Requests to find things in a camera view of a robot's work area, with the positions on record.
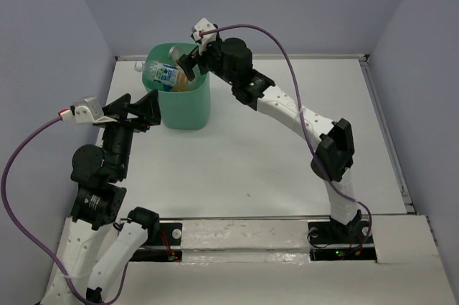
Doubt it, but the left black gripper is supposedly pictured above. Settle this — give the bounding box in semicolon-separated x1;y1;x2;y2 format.
98;87;163;177

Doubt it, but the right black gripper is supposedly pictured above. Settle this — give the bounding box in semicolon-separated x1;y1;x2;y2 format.
176;38;237;87

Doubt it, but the clear plastic bottle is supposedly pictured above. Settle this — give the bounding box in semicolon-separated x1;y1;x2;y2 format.
169;44;191;67

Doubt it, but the small orange juice bottle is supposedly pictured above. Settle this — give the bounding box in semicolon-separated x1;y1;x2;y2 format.
170;68;197;92

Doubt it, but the crushed clear blue-label bottle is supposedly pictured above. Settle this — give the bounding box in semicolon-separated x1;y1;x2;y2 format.
134;61;179;87

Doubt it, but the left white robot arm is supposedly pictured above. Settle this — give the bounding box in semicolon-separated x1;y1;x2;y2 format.
41;90;161;304

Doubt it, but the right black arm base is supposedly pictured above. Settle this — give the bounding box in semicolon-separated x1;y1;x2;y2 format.
306;210;377;262

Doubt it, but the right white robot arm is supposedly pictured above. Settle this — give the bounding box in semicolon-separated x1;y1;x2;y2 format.
169;38;361;242

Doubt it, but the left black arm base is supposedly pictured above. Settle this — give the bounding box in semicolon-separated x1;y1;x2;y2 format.
130;220;183;263

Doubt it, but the green plastic bin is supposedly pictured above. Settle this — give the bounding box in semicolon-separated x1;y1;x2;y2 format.
141;42;211;130

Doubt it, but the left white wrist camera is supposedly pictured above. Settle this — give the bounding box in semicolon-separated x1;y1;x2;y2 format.
58;96;104;124

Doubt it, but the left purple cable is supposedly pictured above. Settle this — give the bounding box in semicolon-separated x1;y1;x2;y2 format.
1;114;126;305

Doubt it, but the purple cable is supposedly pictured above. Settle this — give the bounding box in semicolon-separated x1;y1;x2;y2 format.
1;114;126;305
200;24;374;252

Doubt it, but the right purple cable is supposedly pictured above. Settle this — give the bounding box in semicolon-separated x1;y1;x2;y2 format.
200;24;374;252

